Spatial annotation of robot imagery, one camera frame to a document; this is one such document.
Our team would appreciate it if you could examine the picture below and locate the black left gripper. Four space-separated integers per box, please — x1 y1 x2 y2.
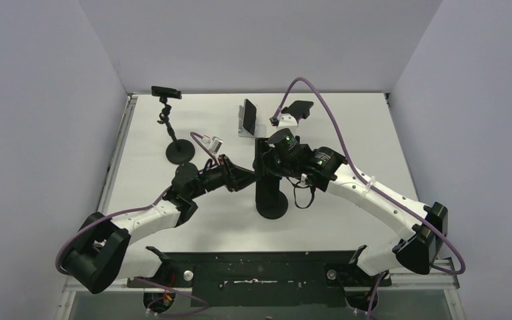
189 154 260 199

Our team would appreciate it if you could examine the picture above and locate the black phone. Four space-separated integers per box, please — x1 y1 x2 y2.
253 138 269 179
151 86 182 99

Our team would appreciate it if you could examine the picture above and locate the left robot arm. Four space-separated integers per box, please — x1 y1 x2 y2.
55 155 258 294

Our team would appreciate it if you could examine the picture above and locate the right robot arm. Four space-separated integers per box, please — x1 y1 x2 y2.
253 129 447 285

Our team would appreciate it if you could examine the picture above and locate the white folding phone stand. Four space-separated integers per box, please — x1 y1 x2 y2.
237 102 267 138

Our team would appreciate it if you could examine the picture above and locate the purple phone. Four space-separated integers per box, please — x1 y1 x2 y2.
280 100 314 122

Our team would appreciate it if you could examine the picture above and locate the silver phone on white stand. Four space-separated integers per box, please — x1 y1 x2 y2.
241 99 257 136

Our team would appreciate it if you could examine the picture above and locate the black tall phone stand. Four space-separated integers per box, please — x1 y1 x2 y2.
157 97 195 165

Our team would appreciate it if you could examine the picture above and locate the black phone on tall stand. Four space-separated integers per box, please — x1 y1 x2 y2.
151 86 182 99

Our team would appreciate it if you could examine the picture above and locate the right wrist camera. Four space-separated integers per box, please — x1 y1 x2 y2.
270 113 299 134

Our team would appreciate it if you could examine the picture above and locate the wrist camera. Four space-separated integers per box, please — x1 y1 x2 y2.
207 136 223 155
270 113 299 134

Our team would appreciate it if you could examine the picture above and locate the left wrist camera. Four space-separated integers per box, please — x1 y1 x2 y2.
207 136 223 155

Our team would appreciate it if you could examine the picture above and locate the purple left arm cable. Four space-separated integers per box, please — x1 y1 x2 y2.
55 131 219 277

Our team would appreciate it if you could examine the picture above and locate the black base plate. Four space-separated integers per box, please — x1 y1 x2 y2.
148 251 376 309

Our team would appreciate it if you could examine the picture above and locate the aluminium side rail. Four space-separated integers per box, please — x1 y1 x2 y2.
54 93 138 319

